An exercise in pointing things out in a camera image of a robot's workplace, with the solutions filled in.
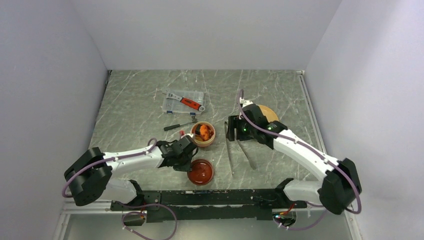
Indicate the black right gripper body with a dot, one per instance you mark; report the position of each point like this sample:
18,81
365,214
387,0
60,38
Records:
244,131

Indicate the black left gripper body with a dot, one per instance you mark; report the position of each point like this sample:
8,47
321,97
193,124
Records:
184,163

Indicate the shiny metal tongs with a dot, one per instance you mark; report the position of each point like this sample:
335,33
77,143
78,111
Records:
235,152

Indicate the red round lunch box lid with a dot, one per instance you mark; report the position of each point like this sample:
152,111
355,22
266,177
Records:
202,172

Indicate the black sushi roll piece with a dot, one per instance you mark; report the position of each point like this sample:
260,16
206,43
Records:
197,130

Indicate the orange red food piece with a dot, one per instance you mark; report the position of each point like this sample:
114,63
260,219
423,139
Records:
206,132

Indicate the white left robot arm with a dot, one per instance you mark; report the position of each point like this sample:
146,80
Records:
95,174

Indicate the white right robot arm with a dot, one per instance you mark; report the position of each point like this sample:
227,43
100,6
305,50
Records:
337,182

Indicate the round pink lunch box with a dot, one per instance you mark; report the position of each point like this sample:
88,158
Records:
198,141

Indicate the clear plastic screw box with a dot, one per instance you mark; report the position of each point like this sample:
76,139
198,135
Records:
171,106

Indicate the tan round plate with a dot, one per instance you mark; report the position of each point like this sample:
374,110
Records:
268,113

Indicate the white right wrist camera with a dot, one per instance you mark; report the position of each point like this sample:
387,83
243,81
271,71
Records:
244,102

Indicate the red handled adjustable wrench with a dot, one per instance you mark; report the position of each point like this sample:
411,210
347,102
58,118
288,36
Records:
186,101

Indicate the small black handled hammer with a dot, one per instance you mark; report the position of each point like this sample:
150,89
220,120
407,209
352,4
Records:
174,126

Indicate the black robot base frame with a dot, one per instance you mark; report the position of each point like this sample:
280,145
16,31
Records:
167,205

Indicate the aluminium rail on right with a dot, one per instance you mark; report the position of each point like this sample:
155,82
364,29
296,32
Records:
311,111

